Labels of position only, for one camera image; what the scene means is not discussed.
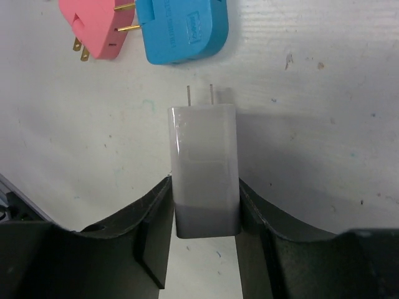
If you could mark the pink extension socket plug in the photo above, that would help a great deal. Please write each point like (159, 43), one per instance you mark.
(100, 26)

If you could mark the cyan extension plug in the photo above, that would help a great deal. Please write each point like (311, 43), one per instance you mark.
(178, 31)

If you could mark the aluminium mounting rail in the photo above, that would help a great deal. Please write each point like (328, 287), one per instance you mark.
(16, 206)

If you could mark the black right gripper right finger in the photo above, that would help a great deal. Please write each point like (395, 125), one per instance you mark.
(280, 256)

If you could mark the white charger plug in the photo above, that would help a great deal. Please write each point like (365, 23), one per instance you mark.
(204, 170)

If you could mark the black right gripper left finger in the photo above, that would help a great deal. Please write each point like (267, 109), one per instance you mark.
(128, 254)

